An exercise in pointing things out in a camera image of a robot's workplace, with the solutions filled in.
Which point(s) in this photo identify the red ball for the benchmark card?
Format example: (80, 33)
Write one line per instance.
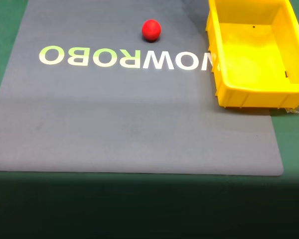
(151, 30)

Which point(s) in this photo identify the yellow plastic bin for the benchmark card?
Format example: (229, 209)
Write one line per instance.
(254, 61)

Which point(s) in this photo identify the grey mat with lettering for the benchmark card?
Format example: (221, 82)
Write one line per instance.
(114, 112)

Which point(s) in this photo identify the clear plastic wrapper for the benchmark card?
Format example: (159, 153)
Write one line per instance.
(295, 109)

